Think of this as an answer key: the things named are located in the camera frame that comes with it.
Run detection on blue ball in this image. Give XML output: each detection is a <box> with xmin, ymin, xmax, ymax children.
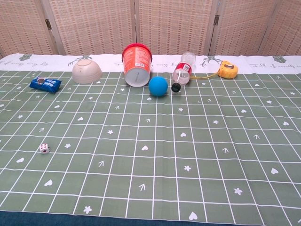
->
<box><xmin>148</xmin><ymin>76</ymin><xmax>169</xmax><ymax>97</ymax></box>

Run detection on green grid tablecloth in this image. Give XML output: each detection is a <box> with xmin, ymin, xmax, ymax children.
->
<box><xmin>0</xmin><ymin>53</ymin><xmax>301</xmax><ymax>224</ymax></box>

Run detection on red instant noodle tub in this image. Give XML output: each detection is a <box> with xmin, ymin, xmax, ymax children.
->
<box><xmin>121</xmin><ymin>42</ymin><xmax>153</xmax><ymax>88</ymax></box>

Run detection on clear plastic bottle red label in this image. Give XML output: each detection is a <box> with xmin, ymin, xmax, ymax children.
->
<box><xmin>171</xmin><ymin>51</ymin><xmax>197</xmax><ymax>93</ymax></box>

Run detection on beige upturned bowl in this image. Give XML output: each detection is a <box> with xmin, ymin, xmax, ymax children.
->
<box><xmin>71</xmin><ymin>58</ymin><xmax>103</xmax><ymax>85</ymax></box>

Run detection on woven folding screen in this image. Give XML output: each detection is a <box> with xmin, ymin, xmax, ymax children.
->
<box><xmin>0</xmin><ymin>0</ymin><xmax>301</xmax><ymax>59</ymax></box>

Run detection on yellow tape measure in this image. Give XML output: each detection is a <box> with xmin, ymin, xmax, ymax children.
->
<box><xmin>189</xmin><ymin>60</ymin><xmax>239</xmax><ymax>80</ymax></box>

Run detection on blue cookie packet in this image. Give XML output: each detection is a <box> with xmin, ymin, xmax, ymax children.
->
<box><xmin>29</xmin><ymin>76</ymin><xmax>63</xmax><ymax>94</ymax></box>

